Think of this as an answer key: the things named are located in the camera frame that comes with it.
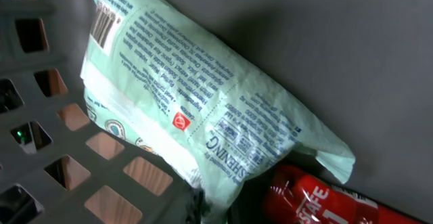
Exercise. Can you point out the mint wet wipes packet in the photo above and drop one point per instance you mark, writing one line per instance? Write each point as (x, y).
(217, 119)

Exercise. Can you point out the red Nescafe sachet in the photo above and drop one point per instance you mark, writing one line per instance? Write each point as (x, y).
(295, 196)

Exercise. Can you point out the grey plastic basket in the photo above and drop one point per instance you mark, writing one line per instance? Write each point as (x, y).
(364, 67)

